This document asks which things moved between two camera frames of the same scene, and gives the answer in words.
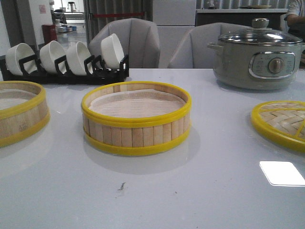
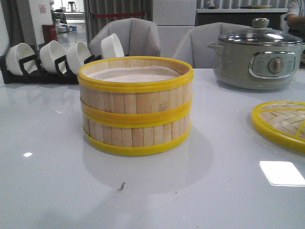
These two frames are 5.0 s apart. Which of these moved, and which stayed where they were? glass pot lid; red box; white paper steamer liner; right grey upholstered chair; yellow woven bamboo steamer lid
Moved: white paper steamer liner
Stayed: right grey upholstered chair; red box; glass pot lid; yellow woven bamboo steamer lid
